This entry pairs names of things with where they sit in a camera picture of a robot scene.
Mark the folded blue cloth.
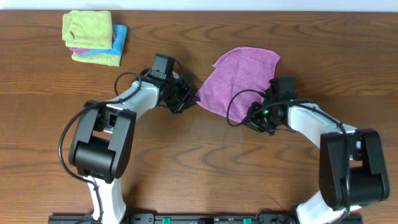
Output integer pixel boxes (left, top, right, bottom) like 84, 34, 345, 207
81, 25, 127, 56

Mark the folded green top cloth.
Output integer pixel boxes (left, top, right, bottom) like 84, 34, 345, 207
62, 10, 113, 49

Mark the purple microfiber cloth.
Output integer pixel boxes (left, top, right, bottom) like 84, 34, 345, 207
197, 47, 280, 123

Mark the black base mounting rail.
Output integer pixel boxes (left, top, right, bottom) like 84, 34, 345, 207
48, 213, 363, 224

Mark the folded green bottom cloth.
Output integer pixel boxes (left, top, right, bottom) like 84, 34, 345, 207
72, 53, 122, 67

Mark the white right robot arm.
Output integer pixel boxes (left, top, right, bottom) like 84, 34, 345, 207
242, 100, 390, 223

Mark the folded purple stacked cloth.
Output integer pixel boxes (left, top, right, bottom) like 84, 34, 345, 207
69, 33, 116, 55

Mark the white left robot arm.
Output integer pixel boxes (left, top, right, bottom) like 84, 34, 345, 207
68, 77, 196, 223

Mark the folded green cloth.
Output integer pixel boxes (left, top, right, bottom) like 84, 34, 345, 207
72, 53, 122, 67
62, 10, 113, 49

